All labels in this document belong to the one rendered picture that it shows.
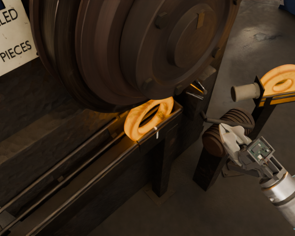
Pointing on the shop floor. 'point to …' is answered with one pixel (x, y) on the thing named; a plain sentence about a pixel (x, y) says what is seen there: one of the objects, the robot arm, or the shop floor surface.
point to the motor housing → (217, 149)
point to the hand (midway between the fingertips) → (221, 128)
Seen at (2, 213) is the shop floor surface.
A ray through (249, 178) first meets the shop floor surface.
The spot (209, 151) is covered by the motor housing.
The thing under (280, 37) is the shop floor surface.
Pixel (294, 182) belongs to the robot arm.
